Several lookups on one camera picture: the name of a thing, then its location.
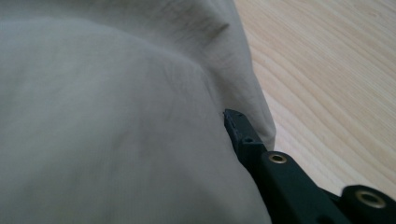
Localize beige shorts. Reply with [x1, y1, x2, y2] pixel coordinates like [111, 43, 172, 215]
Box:
[0, 0, 277, 224]

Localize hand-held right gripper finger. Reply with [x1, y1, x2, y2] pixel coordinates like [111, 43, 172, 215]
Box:
[222, 108, 269, 170]

